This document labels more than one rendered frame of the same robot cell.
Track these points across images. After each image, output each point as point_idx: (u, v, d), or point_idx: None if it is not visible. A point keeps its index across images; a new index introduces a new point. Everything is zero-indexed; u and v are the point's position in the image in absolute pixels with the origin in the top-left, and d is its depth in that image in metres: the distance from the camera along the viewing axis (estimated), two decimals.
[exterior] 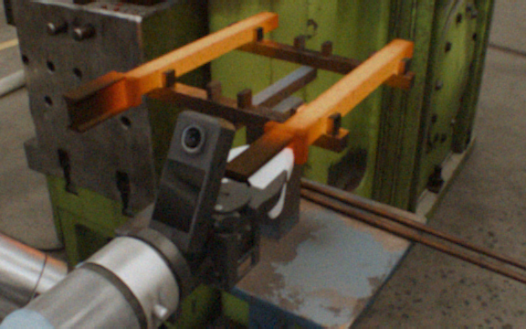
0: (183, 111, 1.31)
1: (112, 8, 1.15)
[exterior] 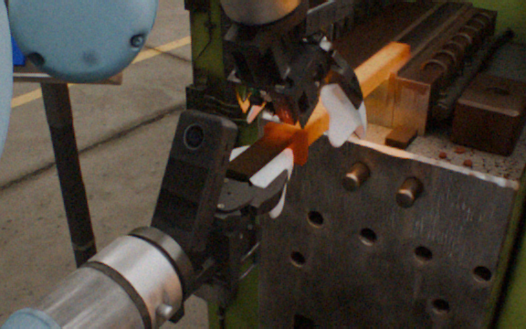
0: (500, 279, 0.93)
1: (465, 163, 0.77)
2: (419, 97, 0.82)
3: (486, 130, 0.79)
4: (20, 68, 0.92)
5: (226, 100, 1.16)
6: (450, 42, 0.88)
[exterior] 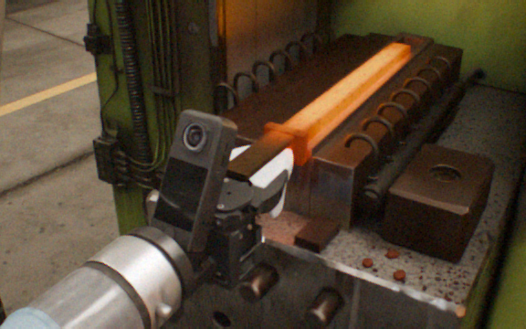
0: None
1: (394, 276, 0.59)
2: (341, 183, 0.63)
3: (426, 228, 0.60)
4: None
5: (138, 156, 0.97)
6: (389, 104, 0.69)
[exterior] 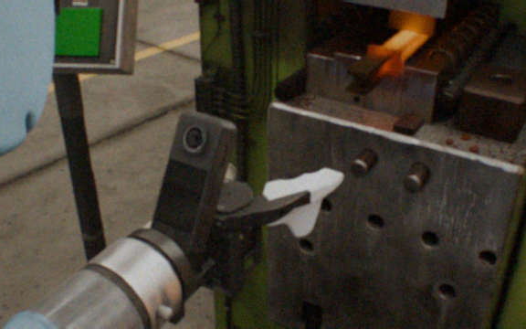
0: (504, 265, 0.95)
1: (471, 149, 0.79)
2: (426, 85, 0.84)
3: (491, 117, 0.81)
4: None
5: (235, 91, 1.18)
6: (456, 33, 0.90)
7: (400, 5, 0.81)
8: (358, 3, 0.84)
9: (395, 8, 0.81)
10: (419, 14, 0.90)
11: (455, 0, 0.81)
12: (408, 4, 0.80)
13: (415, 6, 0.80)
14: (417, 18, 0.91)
